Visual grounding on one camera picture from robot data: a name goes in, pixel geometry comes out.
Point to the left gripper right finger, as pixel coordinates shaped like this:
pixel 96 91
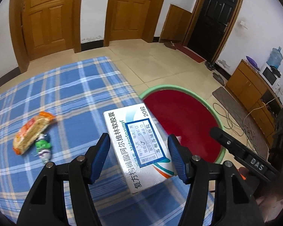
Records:
pixel 233 202

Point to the white teal medicine box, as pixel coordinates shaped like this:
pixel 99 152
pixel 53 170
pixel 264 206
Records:
pixel 141 151

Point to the person's right hand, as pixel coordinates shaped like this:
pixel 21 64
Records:
pixel 265 194

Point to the grey floor mat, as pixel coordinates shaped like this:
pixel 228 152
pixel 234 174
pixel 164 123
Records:
pixel 238 122

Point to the green white toy figure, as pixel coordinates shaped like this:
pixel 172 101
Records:
pixel 43 147

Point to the wooden low cabinet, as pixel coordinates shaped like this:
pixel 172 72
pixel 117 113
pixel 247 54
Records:
pixel 257 97

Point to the orange snack packet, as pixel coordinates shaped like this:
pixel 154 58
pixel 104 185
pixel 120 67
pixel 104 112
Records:
pixel 26 136

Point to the white microwave oven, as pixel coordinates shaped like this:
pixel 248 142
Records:
pixel 271 75

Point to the red basin green rim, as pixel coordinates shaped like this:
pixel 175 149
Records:
pixel 188 116

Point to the blue plaid tablecloth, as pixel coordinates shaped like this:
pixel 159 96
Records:
pixel 77 95

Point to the blue water jug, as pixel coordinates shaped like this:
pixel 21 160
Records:
pixel 275 58

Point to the red door mat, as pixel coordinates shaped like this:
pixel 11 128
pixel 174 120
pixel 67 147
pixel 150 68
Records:
pixel 189 53

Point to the black entrance door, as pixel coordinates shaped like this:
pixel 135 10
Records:
pixel 209 27

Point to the small wooden panel door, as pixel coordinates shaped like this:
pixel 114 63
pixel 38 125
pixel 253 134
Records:
pixel 176 24

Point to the left wooden door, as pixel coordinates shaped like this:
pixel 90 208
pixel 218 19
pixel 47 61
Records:
pixel 42 27

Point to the right wooden door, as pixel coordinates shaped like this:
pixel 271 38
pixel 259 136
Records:
pixel 131 19

